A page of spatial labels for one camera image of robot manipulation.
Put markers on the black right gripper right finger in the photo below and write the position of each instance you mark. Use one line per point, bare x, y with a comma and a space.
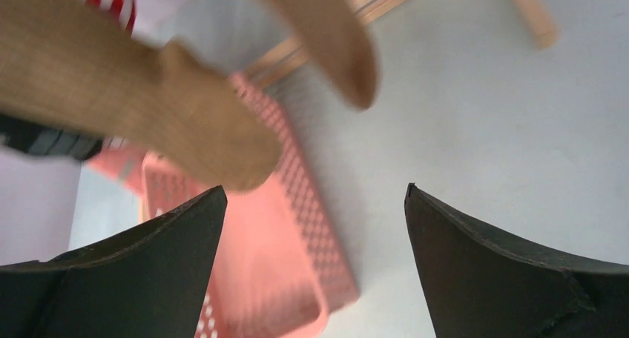
481, 281

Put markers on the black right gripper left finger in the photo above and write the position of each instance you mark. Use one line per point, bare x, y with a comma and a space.
147, 281

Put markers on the wooden hanger rack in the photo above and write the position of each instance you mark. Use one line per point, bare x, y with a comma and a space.
289, 55

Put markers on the pink plastic basket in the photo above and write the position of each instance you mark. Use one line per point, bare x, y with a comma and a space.
280, 269

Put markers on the tan long sock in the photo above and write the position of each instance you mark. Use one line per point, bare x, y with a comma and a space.
328, 33
67, 64

